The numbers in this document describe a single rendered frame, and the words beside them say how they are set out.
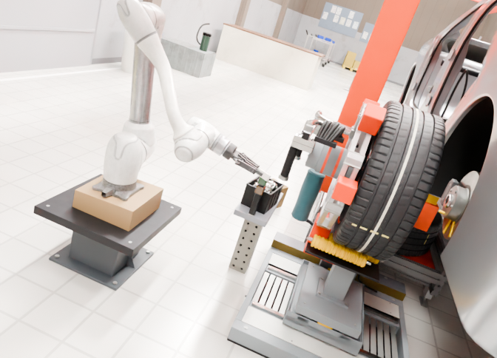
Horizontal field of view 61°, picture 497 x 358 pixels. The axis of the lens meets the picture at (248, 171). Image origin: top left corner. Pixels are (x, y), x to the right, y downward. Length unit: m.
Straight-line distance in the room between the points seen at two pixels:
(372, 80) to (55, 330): 1.86
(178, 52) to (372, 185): 6.11
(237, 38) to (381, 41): 7.80
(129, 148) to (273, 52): 8.00
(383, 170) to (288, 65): 8.20
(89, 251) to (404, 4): 1.93
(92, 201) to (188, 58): 5.53
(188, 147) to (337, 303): 1.01
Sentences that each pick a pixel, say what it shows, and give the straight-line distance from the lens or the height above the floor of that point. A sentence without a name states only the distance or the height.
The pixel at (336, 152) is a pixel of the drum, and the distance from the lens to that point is 1.87.
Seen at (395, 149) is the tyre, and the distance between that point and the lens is 1.64.
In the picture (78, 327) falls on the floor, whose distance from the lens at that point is 1.96.
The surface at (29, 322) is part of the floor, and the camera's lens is 1.97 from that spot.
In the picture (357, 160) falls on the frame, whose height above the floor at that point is 0.96.
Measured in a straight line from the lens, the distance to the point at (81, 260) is 2.25.
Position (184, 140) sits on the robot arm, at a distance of 1.74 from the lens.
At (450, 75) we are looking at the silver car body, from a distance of 3.27.
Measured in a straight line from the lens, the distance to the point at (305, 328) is 2.09.
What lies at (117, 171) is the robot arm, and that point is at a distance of 2.00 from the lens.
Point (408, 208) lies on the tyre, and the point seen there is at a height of 0.88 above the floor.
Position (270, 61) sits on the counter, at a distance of 9.80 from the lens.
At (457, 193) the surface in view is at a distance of 2.01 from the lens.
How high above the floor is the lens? 1.37
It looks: 21 degrees down
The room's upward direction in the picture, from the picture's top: 18 degrees clockwise
